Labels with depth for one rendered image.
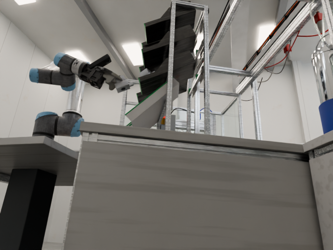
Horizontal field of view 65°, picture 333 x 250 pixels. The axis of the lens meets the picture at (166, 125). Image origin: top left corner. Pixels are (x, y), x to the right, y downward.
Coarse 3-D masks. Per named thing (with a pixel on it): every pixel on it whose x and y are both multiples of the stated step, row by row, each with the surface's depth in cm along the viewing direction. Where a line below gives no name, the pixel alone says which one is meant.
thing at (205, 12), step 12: (204, 12) 133; (204, 24) 130; (204, 36) 127; (204, 48) 125; (168, 60) 119; (204, 60) 122; (168, 72) 115; (204, 72) 120; (168, 84) 113; (204, 84) 118; (168, 96) 111; (204, 96) 115; (168, 108) 109; (204, 108) 113; (168, 120) 107; (204, 120) 111; (204, 132) 109
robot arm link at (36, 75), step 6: (48, 66) 142; (54, 66) 148; (30, 72) 129; (36, 72) 130; (42, 72) 130; (48, 72) 131; (30, 78) 130; (36, 78) 130; (42, 78) 131; (48, 78) 131
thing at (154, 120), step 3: (171, 102) 133; (171, 105) 136; (171, 108) 140; (165, 111) 136; (159, 114) 133; (165, 114) 139; (156, 117) 133; (159, 117) 136; (150, 120) 130; (153, 120) 133; (156, 120) 136; (129, 123) 125; (147, 123) 130; (150, 123) 133; (153, 123) 136; (156, 123) 139; (144, 126) 130; (147, 126) 133; (150, 126) 137
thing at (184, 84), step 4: (184, 80) 135; (180, 84) 137; (184, 84) 139; (180, 88) 141; (184, 88) 143; (140, 92) 132; (152, 92) 133; (180, 92) 145; (140, 96) 132; (144, 96) 133; (140, 100) 135
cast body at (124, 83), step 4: (120, 76) 124; (116, 80) 123; (120, 80) 123; (124, 80) 123; (116, 84) 122; (120, 84) 122; (124, 84) 122; (128, 84) 122; (132, 84) 124; (116, 88) 121; (120, 88) 122; (124, 88) 125; (128, 88) 125
